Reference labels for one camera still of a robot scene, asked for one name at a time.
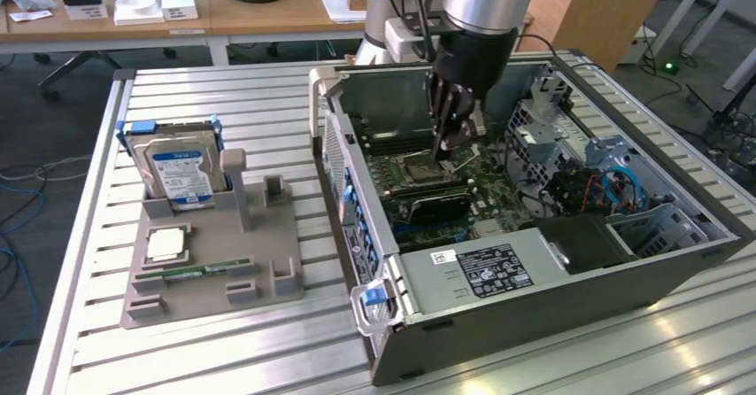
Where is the black RAM slot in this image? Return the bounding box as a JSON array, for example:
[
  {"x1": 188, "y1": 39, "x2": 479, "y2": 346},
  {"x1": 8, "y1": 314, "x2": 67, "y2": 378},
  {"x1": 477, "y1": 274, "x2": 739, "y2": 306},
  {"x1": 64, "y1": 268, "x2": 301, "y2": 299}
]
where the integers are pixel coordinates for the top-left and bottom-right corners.
[
  {"x1": 368, "y1": 140, "x2": 437, "y2": 151},
  {"x1": 368, "y1": 136, "x2": 436, "y2": 145},
  {"x1": 371, "y1": 144, "x2": 437, "y2": 155}
]

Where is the perforated metal drive cage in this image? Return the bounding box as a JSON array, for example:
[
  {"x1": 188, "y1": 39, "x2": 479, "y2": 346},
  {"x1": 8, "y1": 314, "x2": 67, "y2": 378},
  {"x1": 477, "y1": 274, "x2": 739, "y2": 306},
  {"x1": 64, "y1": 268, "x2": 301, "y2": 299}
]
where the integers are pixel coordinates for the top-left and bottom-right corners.
[{"x1": 505, "y1": 74, "x2": 597, "y2": 192}]

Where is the black case cable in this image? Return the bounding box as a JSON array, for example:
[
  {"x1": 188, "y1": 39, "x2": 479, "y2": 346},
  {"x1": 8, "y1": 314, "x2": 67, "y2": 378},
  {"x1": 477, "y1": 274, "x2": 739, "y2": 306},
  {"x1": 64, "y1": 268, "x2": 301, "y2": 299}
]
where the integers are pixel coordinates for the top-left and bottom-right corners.
[{"x1": 516, "y1": 34, "x2": 563, "y2": 59}]

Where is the metal socket cover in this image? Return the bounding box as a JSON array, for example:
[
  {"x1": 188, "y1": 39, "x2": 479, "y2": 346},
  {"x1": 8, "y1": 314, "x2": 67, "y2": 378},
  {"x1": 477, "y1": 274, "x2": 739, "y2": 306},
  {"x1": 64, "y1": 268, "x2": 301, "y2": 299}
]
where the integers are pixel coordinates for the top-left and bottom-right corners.
[{"x1": 445, "y1": 145, "x2": 483, "y2": 179}]

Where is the white box with black lid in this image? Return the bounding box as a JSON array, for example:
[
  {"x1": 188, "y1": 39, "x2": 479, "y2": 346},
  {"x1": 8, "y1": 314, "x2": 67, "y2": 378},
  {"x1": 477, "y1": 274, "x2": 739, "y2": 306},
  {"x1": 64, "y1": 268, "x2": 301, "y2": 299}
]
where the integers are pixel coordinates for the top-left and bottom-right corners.
[{"x1": 57, "y1": 0, "x2": 111, "y2": 21}]

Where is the black chair base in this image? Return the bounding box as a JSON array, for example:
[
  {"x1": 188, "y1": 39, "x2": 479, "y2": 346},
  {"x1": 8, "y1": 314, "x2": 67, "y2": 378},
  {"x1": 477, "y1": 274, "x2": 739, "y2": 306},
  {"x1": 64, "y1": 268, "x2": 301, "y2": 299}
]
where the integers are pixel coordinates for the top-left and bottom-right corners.
[{"x1": 32, "y1": 48, "x2": 181, "y2": 103}]

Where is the green RAM stick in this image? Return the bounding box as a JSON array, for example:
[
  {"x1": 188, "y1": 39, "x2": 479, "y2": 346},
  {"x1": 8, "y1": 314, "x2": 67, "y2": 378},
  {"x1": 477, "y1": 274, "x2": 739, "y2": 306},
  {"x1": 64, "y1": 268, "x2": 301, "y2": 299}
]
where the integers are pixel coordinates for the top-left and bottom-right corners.
[
  {"x1": 133, "y1": 258, "x2": 253, "y2": 283},
  {"x1": 387, "y1": 184, "x2": 476, "y2": 204}
]

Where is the silver CPU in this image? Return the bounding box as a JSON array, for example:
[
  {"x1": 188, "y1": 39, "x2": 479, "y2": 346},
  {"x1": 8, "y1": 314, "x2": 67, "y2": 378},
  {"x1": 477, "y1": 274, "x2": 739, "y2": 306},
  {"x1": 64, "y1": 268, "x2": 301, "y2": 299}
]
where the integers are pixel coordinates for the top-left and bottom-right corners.
[{"x1": 145, "y1": 229, "x2": 188, "y2": 263}]

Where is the silver disk bay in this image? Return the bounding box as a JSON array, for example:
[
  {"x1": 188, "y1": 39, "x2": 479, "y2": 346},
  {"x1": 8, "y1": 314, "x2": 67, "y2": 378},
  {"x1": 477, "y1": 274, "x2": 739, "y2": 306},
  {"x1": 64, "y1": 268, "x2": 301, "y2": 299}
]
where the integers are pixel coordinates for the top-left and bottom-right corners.
[{"x1": 605, "y1": 203, "x2": 709, "y2": 259}]

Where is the hard disk with blue bracket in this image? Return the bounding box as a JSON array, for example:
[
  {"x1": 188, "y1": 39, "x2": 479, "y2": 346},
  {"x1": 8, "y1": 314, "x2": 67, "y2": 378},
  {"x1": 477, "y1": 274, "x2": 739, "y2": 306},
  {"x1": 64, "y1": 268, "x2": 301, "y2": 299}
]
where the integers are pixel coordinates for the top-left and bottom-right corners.
[{"x1": 111, "y1": 115, "x2": 231, "y2": 213}]

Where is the blue floor cable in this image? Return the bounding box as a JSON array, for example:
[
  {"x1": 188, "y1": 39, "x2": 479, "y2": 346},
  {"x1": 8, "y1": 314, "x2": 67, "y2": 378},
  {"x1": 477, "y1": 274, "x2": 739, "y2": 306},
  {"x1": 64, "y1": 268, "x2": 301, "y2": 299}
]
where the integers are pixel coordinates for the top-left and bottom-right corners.
[{"x1": 0, "y1": 182, "x2": 47, "y2": 352}]

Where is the flat white box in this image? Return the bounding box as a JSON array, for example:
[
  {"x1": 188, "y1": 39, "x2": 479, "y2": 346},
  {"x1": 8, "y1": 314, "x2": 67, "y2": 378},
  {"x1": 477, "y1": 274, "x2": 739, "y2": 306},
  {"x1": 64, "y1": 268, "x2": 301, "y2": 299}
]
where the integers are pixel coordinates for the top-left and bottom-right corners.
[{"x1": 112, "y1": 4, "x2": 167, "y2": 27}]

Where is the CPU socket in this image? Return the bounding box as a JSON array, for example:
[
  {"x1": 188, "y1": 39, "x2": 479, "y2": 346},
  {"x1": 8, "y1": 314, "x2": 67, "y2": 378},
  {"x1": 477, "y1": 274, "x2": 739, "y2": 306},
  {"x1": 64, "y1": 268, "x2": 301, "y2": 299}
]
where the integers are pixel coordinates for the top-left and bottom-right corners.
[{"x1": 396, "y1": 149, "x2": 460, "y2": 188}]

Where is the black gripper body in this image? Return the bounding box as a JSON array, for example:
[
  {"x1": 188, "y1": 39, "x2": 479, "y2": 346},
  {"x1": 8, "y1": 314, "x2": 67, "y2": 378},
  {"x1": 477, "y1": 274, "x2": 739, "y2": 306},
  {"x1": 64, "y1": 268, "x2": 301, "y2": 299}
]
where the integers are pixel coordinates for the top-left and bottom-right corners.
[{"x1": 433, "y1": 27, "x2": 520, "y2": 100}]

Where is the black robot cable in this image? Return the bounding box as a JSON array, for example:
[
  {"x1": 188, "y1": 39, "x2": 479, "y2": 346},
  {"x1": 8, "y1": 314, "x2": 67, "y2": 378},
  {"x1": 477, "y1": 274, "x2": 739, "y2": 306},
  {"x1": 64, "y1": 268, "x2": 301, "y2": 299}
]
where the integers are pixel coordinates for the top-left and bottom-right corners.
[{"x1": 377, "y1": 0, "x2": 441, "y2": 59}]

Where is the white paper stack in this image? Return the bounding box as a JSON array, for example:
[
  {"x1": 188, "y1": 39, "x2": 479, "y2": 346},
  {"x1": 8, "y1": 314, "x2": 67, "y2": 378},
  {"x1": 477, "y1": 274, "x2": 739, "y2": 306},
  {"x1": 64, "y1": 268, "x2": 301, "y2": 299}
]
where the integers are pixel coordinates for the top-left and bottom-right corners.
[{"x1": 317, "y1": 0, "x2": 368, "y2": 25}]

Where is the black plastic shroud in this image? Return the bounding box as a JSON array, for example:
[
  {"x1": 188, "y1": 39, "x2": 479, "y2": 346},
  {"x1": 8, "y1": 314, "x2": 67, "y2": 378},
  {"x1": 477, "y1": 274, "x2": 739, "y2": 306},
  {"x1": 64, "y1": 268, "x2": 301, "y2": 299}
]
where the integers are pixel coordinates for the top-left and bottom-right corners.
[{"x1": 533, "y1": 215, "x2": 643, "y2": 276}]

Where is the white table frame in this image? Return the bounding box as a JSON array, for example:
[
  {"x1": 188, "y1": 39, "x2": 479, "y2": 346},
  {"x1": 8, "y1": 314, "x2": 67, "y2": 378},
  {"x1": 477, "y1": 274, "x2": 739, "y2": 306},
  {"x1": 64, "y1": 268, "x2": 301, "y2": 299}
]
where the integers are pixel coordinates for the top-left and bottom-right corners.
[{"x1": 645, "y1": 0, "x2": 756, "y2": 91}]

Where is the white box with red button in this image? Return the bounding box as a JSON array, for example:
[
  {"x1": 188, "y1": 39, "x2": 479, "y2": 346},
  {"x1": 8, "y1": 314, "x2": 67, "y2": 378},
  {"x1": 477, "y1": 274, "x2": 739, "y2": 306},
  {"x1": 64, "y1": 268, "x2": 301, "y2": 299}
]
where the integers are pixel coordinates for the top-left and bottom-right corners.
[{"x1": 616, "y1": 25, "x2": 660, "y2": 66}]

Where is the blue wire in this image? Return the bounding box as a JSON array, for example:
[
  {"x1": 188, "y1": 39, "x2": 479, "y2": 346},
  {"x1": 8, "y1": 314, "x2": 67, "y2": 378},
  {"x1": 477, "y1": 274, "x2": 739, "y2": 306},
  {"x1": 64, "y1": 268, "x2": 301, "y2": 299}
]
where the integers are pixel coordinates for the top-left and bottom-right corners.
[{"x1": 605, "y1": 164, "x2": 649, "y2": 213}]

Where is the small white carton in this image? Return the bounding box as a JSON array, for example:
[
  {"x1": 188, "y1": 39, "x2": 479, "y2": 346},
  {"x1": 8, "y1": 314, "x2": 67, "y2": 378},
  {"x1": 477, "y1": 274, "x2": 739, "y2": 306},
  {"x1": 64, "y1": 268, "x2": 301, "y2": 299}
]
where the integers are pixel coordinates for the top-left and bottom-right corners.
[{"x1": 160, "y1": 0, "x2": 200, "y2": 22}]

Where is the grey power supply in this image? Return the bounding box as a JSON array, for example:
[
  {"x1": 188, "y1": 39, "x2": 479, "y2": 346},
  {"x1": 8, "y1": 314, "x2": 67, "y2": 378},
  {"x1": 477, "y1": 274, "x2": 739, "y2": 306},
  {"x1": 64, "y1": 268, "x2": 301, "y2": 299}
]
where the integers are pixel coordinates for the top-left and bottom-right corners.
[{"x1": 399, "y1": 228, "x2": 573, "y2": 317}]

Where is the graphics card with metal bracket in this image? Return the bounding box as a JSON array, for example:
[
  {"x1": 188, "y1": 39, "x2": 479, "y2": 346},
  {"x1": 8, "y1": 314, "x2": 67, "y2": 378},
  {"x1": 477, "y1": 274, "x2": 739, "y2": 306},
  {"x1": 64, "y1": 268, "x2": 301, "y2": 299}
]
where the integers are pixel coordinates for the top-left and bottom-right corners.
[{"x1": 387, "y1": 192, "x2": 472, "y2": 228}]

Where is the grey parts rack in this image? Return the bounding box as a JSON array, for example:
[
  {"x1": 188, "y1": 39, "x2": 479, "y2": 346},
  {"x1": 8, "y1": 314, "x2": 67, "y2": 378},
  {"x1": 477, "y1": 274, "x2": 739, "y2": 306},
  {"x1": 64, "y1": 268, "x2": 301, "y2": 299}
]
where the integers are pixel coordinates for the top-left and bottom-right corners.
[{"x1": 119, "y1": 148, "x2": 307, "y2": 332}]

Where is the wooden desk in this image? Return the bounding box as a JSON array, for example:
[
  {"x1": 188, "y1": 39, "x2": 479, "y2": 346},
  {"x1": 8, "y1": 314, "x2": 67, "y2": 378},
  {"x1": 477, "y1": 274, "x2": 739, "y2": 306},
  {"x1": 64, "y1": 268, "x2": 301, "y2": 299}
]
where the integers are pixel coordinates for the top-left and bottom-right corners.
[
  {"x1": 0, "y1": 0, "x2": 213, "y2": 55},
  {"x1": 209, "y1": 0, "x2": 536, "y2": 66}
]

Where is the open grey PC case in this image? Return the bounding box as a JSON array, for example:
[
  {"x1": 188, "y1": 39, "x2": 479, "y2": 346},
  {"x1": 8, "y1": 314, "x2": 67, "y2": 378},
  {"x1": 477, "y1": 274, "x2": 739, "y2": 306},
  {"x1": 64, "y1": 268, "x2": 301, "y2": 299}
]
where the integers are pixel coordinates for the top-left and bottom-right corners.
[{"x1": 307, "y1": 49, "x2": 756, "y2": 388}]

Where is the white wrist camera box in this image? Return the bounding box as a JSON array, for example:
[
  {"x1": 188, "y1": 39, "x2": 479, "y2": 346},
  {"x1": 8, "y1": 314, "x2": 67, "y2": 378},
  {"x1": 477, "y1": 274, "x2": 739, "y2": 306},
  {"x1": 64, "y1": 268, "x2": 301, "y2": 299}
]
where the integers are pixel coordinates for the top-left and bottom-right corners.
[{"x1": 384, "y1": 18, "x2": 428, "y2": 59}]

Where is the black tripod stand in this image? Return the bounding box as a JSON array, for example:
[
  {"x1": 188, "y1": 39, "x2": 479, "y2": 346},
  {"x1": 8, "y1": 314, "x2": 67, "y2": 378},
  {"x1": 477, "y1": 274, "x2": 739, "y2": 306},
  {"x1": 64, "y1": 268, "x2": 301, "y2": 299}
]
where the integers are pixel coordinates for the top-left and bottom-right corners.
[{"x1": 705, "y1": 69, "x2": 756, "y2": 168}]

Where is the wooden cabinet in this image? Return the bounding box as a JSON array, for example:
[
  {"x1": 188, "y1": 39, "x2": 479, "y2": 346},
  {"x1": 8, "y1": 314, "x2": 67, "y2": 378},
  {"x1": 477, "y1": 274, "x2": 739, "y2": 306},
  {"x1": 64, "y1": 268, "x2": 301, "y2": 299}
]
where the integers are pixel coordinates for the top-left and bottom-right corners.
[{"x1": 512, "y1": 0, "x2": 679, "y2": 74}]

